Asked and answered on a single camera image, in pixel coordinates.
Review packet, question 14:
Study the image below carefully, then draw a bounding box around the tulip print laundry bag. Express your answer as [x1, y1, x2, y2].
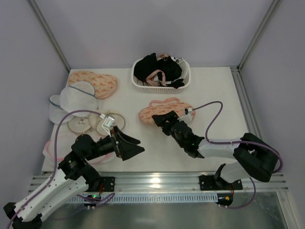
[138, 97, 194, 125]
[68, 71, 118, 99]

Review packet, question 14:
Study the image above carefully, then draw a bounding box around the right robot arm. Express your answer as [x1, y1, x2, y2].
[152, 111, 281, 190]

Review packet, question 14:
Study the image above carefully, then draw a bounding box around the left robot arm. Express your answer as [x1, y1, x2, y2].
[3, 126, 145, 229]

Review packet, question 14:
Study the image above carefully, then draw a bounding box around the cream round laundry bag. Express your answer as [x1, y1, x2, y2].
[68, 111, 126, 138]

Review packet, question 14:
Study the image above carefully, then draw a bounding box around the pink trimmed bra in basket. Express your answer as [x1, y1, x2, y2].
[144, 53, 182, 86]

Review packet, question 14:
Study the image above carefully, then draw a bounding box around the pink trimmed white laundry bag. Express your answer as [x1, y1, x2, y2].
[42, 133, 115, 166]

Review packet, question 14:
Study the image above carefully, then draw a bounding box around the white mesh laundry bag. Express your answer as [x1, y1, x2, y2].
[49, 81, 98, 124]

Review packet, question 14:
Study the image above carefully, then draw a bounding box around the white perforated plastic basket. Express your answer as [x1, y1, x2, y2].
[131, 58, 192, 94]

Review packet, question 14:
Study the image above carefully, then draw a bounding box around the black garment in basket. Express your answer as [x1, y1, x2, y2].
[133, 53, 185, 89]

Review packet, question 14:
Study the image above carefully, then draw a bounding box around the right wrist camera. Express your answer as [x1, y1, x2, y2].
[178, 108, 196, 124]

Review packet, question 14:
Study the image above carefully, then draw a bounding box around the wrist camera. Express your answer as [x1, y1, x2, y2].
[178, 108, 196, 124]
[102, 115, 115, 135]

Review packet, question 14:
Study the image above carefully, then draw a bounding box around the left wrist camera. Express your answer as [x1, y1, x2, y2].
[102, 115, 115, 135]

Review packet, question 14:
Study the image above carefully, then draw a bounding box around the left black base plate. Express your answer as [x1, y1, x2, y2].
[94, 177, 115, 193]

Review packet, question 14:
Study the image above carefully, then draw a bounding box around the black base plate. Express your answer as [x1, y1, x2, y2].
[199, 175, 243, 191]
[94, 177, 115, 193]

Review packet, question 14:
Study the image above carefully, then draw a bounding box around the aluminium mounting rail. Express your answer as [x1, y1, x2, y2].
[101, 172, 289, 194]

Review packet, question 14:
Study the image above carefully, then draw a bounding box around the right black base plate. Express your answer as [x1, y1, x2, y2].
[199, 175, 243, 191]

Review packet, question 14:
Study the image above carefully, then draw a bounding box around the slotted cable duct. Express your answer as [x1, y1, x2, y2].
[59, 192, 219, 204]

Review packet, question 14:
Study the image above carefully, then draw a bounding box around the right aluminium frame post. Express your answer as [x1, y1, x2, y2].
[237, 0, 282, 71]

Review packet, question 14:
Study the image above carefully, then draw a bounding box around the aluminium frame post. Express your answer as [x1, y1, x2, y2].
[237, 0, 282, 71]
[27, 0, 71, 72]

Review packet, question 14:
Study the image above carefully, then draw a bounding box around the left aluminium frame post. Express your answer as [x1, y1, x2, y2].
[27, 0, 71, 72]

